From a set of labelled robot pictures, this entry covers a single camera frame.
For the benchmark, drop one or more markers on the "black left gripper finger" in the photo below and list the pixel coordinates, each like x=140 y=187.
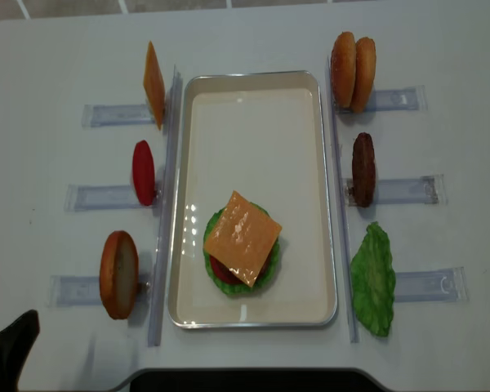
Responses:
x=16 y=341

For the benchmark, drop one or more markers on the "orange cheese slice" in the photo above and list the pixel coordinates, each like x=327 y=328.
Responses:
x=241 y=236
x=154 y=85

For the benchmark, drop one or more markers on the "clear holder under tomato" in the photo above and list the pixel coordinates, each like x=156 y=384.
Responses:
x=82 y=198

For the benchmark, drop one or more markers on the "standing red tomato slice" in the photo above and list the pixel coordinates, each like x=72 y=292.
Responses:
x=143 y=173

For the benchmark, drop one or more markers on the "red tomato slice on tray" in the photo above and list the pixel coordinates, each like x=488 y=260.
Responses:
x=223 y=273

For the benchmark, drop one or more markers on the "green lettuce leaf on tray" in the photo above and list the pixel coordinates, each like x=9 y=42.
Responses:
x=244 y=289

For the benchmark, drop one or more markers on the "clear holder under cheese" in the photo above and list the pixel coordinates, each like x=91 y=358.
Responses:
x=116 y=115

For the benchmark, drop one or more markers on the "brown meat patty on tray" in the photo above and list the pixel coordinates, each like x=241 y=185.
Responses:
x=266 y=265

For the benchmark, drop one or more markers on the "standing green lettuce leaf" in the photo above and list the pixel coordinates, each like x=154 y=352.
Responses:
x=373 y=282

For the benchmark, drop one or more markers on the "standing dark meat patty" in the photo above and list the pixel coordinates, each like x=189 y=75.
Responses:
x=363 y=170

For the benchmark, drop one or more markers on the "clear holder under lettuce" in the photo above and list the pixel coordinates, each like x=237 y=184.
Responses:
x=442 y=285

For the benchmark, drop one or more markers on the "clear holder under left bun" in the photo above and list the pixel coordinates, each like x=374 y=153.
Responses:
x=71 y=291

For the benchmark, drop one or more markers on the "left standing bun half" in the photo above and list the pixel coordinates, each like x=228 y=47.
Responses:
x=118 y=279

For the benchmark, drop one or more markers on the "black base at table edge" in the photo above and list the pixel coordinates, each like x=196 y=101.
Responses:
x=254 y=380

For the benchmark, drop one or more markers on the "white rectangular metal tray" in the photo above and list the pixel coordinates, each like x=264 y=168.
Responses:
x=261 y=135

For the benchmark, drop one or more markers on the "glazed top bun half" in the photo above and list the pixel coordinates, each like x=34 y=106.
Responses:
x=343 y=69

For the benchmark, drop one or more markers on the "clear holder under patty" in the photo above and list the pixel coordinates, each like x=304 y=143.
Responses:
x=420 y=190

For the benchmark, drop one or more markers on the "plain right bun half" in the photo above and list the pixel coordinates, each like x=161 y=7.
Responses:
x=365 y=74

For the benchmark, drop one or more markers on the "clear holder under buns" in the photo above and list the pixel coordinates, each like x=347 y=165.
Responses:
x=404 y=99

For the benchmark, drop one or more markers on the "left clear acrylic rail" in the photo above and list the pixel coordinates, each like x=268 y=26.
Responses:
x=171 y=126

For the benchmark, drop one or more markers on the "clear acrylic rail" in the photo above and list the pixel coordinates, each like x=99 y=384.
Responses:
x=171 y=126
x=340 y=206

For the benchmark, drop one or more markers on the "right clear acrylic rail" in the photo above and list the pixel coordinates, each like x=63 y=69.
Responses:
x=340 y=206

